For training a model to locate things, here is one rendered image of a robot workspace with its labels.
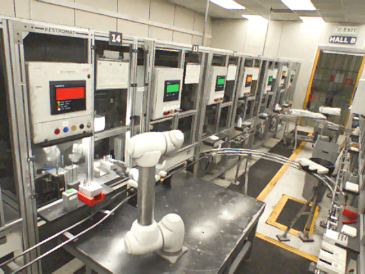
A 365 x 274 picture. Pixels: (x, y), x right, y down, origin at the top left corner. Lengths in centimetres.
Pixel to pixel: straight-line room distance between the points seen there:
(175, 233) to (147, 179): 43
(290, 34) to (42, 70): 891
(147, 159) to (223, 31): 952
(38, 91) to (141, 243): 105
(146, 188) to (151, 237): 31
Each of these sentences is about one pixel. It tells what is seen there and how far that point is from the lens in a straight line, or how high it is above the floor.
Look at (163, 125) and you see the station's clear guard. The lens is 269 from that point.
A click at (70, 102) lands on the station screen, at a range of 182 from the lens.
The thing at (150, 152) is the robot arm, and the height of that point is 144.
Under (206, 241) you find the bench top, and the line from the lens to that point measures 209.
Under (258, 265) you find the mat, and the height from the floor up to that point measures 1.
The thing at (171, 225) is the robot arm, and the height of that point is 93.
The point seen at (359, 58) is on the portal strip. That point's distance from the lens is 973.
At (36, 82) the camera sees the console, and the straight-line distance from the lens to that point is 171.
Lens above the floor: 196
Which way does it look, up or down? 19 degrees down
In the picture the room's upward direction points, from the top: 6 degrees clockwise
